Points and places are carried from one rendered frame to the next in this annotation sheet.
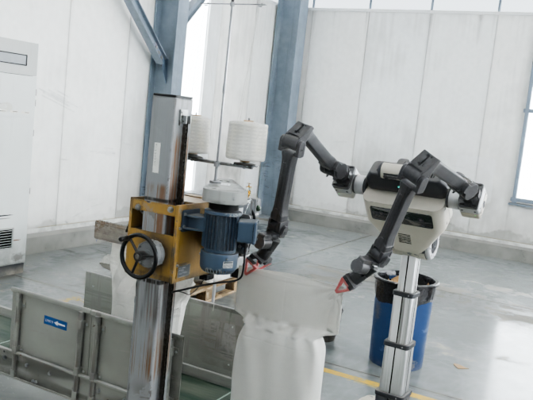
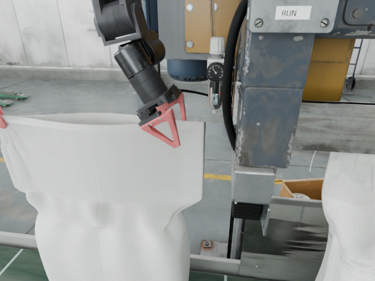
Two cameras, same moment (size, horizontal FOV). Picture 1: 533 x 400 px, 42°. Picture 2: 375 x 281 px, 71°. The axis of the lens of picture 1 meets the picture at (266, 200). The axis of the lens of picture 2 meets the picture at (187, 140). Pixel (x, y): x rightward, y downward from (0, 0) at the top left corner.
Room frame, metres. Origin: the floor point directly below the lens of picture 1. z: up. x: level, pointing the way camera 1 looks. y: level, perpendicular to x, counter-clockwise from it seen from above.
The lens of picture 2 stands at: (3.46, -0.12, 1.25)
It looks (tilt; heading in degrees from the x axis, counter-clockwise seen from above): 25 degrees down; 161
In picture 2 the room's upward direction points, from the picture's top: straight up
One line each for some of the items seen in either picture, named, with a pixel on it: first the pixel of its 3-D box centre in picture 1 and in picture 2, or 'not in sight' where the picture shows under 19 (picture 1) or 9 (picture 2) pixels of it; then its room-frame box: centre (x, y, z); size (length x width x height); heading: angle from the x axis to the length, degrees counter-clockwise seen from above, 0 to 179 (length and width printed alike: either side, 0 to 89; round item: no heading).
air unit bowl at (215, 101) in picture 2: not in sight; (215, 94); (2.97, 0.12, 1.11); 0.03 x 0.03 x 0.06
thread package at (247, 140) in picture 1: (247, 141); not in sight; (2.83, 0.11, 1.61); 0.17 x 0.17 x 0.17
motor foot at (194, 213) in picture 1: (199, 221); not in sight; (2.70, 0.26, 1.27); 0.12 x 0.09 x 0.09; 153
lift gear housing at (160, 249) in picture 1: (150, 253); not in sight; (2.65, 0.43, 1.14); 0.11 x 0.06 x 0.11; 63
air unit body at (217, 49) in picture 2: not in sight; (217, 77); (2.97, 0.12, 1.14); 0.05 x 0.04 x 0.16; 153
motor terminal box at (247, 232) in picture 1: (247, 233); (155, 20); (2.69, 0.06, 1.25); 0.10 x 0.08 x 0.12; 177
